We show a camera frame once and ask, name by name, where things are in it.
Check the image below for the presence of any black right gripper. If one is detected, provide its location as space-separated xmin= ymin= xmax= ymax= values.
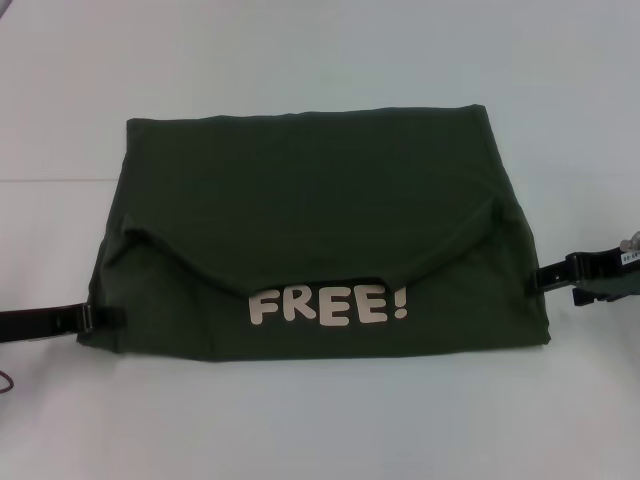
xmin=531 ymin=244 xmax=640 ymax=307

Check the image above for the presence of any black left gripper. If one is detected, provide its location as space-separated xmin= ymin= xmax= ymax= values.
xmin=0 ymin=302 xmax=127 ymax=345

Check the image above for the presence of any dark green t-shirt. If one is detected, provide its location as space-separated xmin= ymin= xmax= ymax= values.
xmin=75 ymin=103 xmax=552 ymax=365

